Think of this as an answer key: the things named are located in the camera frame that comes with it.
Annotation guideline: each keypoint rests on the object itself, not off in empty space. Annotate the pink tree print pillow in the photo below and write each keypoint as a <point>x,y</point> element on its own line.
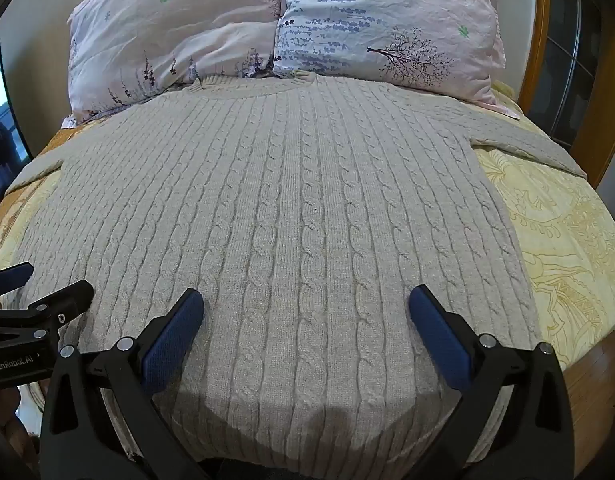
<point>387,20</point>

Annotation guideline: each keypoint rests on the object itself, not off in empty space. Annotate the pink floral pillow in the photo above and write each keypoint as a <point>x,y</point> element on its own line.
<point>172,30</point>

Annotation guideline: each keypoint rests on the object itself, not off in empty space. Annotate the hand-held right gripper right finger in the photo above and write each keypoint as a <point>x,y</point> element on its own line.
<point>440,335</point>

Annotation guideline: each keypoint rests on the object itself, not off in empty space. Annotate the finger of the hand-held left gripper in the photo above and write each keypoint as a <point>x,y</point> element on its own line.
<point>62,305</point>
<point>9,276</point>

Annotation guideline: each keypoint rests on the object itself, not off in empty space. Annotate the yellow patterned blanket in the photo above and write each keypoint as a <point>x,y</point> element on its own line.
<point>562,240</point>

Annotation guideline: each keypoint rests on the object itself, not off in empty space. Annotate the wooden headboard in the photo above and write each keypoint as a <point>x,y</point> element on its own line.
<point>537,35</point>

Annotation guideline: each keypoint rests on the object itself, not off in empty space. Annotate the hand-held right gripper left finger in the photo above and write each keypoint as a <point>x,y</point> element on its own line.
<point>172,340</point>

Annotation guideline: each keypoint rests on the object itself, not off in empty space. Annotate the person's left hand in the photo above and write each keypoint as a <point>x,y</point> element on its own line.
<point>9,420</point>

